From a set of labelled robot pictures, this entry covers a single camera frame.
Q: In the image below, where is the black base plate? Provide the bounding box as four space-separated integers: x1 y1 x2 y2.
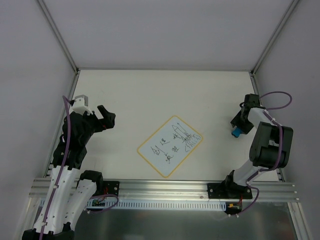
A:
207 182 253 200
102 180 120 196

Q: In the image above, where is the yellow-framed small whiteboard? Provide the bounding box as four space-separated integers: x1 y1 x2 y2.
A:
137 115 203 178

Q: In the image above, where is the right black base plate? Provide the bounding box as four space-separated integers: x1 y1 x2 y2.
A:
207 182 253 200

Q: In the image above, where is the right small circuit board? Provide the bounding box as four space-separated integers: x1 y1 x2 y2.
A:
226 201 243 211

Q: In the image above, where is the white slotted cable duct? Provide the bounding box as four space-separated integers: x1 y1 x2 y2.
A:
84 198 228 211

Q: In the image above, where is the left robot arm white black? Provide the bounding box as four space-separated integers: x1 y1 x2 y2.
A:
22 105 116 240

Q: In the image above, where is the aluminium corner post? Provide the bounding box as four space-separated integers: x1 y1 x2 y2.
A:
35 0 79 74
250 0 301 76

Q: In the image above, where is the right aluminium corner post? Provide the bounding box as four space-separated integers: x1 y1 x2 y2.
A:
250 0 301 76

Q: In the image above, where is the left aluminium corner post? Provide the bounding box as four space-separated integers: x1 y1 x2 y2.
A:
35 0 79 74

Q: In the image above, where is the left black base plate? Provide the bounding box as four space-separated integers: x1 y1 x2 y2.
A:
102 180 120 196

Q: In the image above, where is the left green circuit board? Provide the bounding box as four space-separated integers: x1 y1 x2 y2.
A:
91 199 106 208

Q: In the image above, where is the front aluminium mounting rail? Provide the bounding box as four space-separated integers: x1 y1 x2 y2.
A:
28 176 300 204

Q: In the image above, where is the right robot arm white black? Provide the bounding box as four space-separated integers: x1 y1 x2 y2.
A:
221 107 294 199

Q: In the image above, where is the blue bone-shaped eraser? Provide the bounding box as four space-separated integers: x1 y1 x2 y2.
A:
231 127 242 138

